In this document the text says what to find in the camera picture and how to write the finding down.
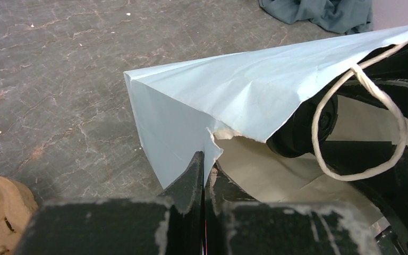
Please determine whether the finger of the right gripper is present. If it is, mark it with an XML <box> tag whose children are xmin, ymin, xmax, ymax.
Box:
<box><xmin>321</xmin><ymin>141</ymin><xmax>408</xmax><ymax>254</ymax></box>
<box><xmin>337</xmin><ymin>30</ymin><xmax>408</xmax><ymax>134</ymax></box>

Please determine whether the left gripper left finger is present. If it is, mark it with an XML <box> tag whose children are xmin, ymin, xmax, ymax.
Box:
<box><xmin>14</xmin><ymin>151</ymin><xmax>205</xmax><ymax>254</ymax></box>

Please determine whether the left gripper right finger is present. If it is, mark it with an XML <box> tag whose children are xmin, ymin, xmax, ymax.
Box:
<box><xmin>205</xmin><ymin>165</ymin><xmax>380</xmax><ymax>254</ymax></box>

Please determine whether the black coffee cup lid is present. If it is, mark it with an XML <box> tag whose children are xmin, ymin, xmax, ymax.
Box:
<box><xmin>266</xmin><ymin>91</ymin><xmax>338</xmax><ymax>158</ymax></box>

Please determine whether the light blue paper bag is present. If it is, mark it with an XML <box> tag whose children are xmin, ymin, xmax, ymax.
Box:
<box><xmin>124</xmin><ymin>25</ymin><xmax>408</xmax><ymax>224</ymax></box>

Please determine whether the blue crumpled cloth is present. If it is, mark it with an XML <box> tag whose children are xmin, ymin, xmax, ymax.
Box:
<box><xmin>258</xmin><ymin>0</ymin><xmax>373</xmax><ymax>35</ymax></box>

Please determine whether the brown cardboard cup carrier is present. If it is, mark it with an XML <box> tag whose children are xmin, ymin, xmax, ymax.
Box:
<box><xmin>0</xmin><ymin>176</ymin><xmax>38</xmax><ymax>254</ymax></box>

